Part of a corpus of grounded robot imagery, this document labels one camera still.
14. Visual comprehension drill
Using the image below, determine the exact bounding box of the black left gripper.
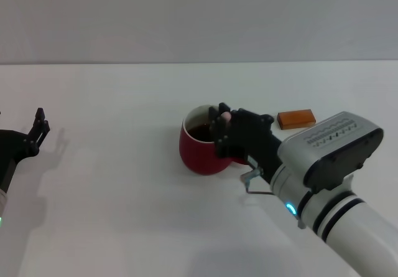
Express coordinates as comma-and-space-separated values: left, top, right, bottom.
0, 108, 50, 194

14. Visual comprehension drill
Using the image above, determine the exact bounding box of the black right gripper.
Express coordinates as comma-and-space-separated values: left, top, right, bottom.
208, 102, 284, 184

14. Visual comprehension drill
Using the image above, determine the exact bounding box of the dark orange wooden block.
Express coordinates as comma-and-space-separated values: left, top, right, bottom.
277, 109, 317, 131

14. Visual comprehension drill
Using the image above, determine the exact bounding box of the thin cable with metal plug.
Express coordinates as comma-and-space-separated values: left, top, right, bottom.
241, 167, 274, 195

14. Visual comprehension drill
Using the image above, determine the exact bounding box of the red ceramic cup with coffee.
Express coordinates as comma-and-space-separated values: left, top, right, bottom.
178, 103, 249, 176

